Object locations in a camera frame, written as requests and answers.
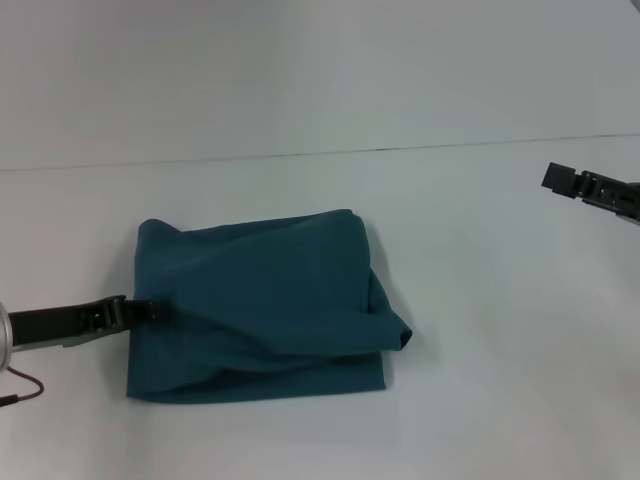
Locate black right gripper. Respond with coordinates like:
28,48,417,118
540,161,640,225

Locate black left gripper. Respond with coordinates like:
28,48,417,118
8,295,172,352

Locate teal t-shirt with FREE print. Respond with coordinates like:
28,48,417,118
124,208,415,405

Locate red cable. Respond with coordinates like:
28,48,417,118
0,366,45,410

